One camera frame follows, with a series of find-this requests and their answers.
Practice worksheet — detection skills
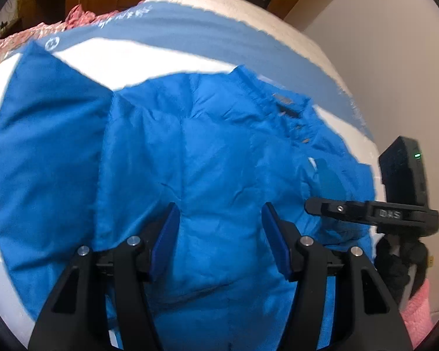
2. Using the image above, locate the blue puffer jacket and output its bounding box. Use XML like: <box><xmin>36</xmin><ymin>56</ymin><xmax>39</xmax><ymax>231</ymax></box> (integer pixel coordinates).
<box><xmin>0</xmin><ymin>43</ymin><xmax>374</xmax><ymax>350</ymax></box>

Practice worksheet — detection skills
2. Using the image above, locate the black gloved right hand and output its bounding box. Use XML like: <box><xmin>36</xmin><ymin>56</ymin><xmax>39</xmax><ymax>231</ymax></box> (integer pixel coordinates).
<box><xmin>374</xmin><ymin>235</ymin><xmax>429</xmax><ymax>311</ymax></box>

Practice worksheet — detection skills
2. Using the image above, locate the pink floral quilt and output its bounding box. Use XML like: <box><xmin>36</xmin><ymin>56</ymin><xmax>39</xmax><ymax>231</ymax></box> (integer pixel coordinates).
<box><xmin>0</xmin><ymin>0</ymin><xmax>159</xmax><ymax>78</ymax></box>

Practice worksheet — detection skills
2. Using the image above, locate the blue and white bedspread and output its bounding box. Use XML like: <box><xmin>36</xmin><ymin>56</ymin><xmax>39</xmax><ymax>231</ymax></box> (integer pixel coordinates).
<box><xmin>0</xmin><ymin>0</ymin><xmax>381</xmax><ymax>350</ymax></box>

